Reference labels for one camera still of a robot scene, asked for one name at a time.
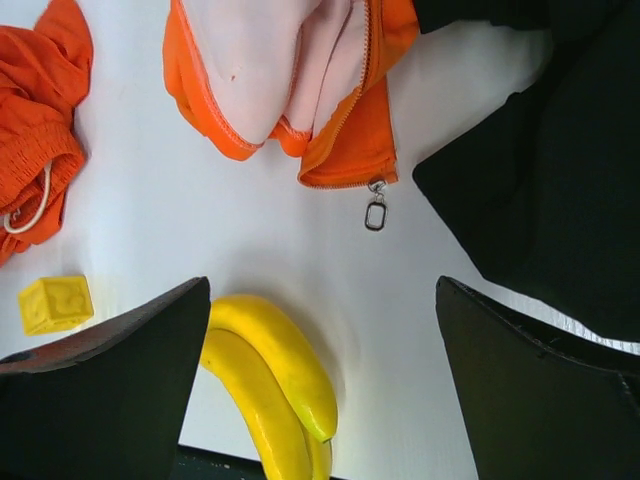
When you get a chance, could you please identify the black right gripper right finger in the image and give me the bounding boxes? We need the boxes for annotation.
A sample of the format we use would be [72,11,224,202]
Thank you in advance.
[436,276,639,479]

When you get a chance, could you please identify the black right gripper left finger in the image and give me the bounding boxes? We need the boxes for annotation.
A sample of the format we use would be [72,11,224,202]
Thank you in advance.
[1,277,210,479]

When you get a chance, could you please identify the black cloth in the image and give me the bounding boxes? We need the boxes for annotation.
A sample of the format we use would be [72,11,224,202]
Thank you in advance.
[413,1,639,342]

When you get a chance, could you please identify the orange drawstring shorts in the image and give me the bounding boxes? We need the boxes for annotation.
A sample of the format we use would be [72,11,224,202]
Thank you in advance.
[1,1,93,261]

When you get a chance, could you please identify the yellow toy cube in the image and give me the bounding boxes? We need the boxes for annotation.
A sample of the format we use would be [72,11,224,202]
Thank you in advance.
[17,276,94,336]

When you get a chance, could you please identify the yellow banana rear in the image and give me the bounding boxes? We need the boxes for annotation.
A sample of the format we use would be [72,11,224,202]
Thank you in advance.
[209,294,338,442]

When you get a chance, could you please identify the orange zip jacket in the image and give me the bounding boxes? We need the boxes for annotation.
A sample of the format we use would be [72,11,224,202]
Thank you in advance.
[162,0,420,234]

